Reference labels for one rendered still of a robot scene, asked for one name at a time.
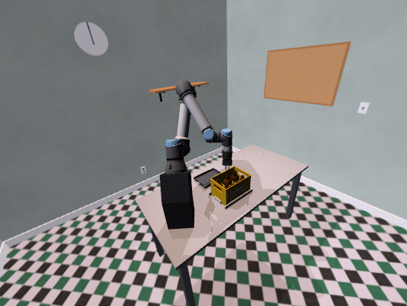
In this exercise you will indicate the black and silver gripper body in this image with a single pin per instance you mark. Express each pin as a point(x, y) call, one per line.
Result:
point(227, 155)

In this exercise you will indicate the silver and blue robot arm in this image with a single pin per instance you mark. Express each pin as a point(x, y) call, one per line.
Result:
point(175, 147)

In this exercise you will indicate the brown bottle with red label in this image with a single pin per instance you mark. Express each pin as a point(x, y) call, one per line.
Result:
point(234, 177)

